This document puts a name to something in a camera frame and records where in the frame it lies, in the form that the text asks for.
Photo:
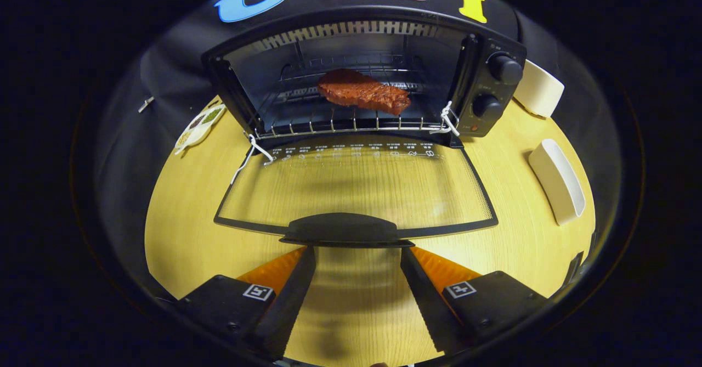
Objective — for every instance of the silver metal clip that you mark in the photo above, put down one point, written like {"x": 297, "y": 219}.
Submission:
{"x": 146, "y": 104}

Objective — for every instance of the white toaster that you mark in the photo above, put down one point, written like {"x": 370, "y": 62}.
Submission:
{"x": 540, "y": 90}

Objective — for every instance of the white rectangular dish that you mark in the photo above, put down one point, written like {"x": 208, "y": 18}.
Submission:
{"x": 551, "y": 183}

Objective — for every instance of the white divided spice dish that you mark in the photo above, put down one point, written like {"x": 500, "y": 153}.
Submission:
{"x": 198, "y": 128}

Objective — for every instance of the red meat slice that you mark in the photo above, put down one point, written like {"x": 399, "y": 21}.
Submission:
{"x": 364, "y": 92}

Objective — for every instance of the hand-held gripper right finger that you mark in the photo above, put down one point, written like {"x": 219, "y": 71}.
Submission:
{"x": 430, "y": 304}

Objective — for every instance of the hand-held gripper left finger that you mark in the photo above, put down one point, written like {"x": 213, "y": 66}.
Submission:
{"x": 288, "y": 306}

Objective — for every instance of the black toaster oven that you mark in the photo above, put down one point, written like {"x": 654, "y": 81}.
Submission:
{"x": 488, "y": 120}

